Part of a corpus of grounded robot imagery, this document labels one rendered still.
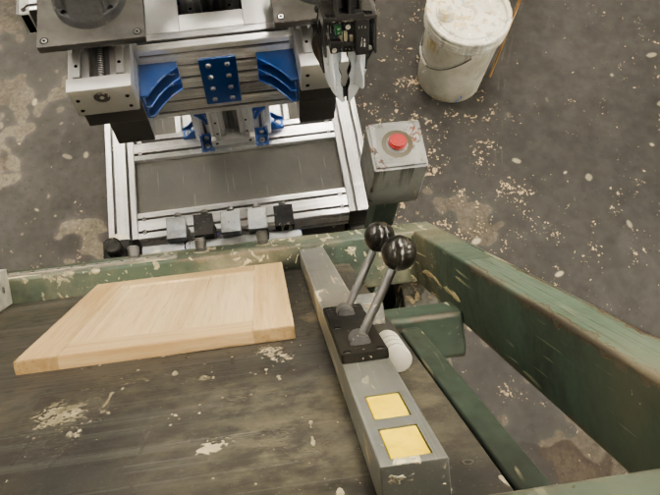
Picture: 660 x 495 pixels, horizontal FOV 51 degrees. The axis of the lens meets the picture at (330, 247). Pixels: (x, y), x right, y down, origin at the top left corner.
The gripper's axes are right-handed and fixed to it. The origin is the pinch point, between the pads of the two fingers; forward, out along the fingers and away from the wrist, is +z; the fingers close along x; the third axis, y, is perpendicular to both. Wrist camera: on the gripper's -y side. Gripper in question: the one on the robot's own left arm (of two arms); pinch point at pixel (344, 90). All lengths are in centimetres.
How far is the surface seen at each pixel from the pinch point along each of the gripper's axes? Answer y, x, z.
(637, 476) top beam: 77, 3, -18
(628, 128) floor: -123, 125, 89
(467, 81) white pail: -132, 63, 67
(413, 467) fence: 66, -5, -4
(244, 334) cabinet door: 27.4, -18.4, 20.7
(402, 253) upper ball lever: 40.1, 0.1, -1.3
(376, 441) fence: 63, -7, -2
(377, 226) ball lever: 28.4, -0.3, 3.9
